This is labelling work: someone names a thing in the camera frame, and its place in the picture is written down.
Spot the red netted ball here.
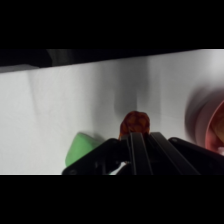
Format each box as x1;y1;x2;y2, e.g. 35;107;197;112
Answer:
118;110;151;140

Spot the red bowl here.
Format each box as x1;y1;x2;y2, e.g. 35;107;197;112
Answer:
184;88;224;157

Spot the green sponge block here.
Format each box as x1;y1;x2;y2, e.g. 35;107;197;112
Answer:
64;132;103;168

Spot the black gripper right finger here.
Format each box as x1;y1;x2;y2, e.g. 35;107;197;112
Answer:
139;131;224;175

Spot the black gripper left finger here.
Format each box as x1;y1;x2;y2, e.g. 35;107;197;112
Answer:
61;132;154;175

